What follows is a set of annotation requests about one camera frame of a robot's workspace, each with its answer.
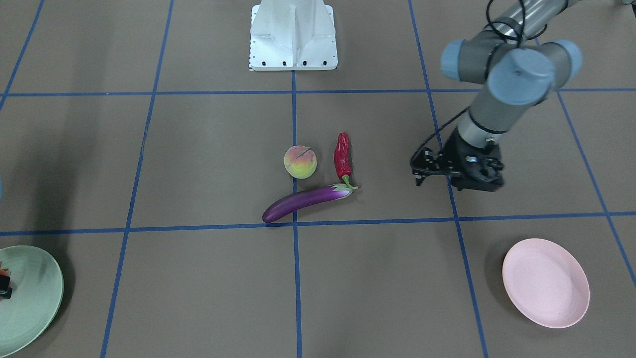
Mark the purple eggplant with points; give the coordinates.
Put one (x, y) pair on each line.
(300, 200)

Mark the green plate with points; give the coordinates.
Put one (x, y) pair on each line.
(37, 285)

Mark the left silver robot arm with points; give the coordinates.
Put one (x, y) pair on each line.
(514, 76)

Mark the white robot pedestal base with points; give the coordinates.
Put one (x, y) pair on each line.
(292, 35)

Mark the yellow pink peach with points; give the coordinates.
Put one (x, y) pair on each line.
(300, 161)

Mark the red chili pepper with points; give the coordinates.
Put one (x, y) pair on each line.
(341, 160)

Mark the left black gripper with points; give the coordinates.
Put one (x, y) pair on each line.
(453, 150)

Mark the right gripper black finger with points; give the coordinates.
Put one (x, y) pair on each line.
(6, 290)

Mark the pink plate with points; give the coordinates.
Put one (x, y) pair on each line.
(546, 283)

